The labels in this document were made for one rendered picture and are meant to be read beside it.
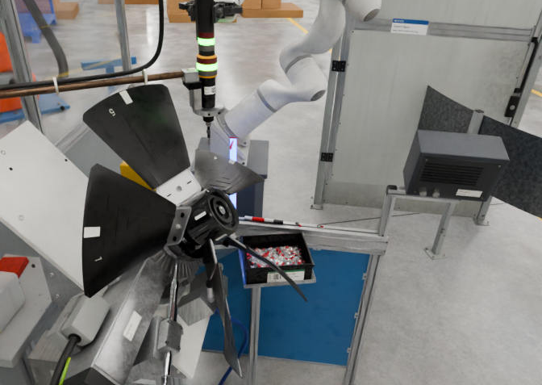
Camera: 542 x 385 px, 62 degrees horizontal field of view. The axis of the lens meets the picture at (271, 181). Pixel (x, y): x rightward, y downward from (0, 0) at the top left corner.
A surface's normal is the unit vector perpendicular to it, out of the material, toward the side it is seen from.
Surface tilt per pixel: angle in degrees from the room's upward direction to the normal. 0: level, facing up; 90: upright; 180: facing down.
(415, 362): 0
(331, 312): 90
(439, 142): 15
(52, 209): 50
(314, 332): 90
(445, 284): 0
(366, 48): 90
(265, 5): 90
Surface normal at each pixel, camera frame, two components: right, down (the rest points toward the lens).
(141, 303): 0.79, -0.47
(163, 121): 0.47, -0.29
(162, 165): 0.35, -0.12
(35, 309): 0.05, -0.85
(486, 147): 0.02, -0.69
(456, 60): -0.10, 0.52
